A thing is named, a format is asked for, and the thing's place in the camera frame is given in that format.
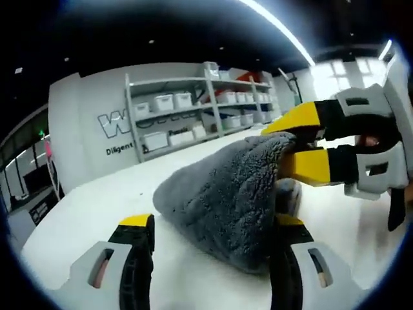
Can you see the row of white storage boxes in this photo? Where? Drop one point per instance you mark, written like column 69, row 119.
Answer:
column 164, row 101

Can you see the pink hanging item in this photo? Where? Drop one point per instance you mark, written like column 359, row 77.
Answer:
column 48, row 150

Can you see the short ceiling strip light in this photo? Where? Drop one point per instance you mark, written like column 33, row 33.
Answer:
column 386, row 50

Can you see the grey towel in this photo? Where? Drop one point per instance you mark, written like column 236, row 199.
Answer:
column 226, row 193

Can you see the black pole stand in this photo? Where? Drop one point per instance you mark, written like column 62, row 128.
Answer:
column 296, row 90

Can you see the grey metal shelf unit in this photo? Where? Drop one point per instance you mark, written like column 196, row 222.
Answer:
column 167, row 81

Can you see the long ceiling strip light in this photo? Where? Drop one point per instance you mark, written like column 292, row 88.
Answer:
column 284, row 26

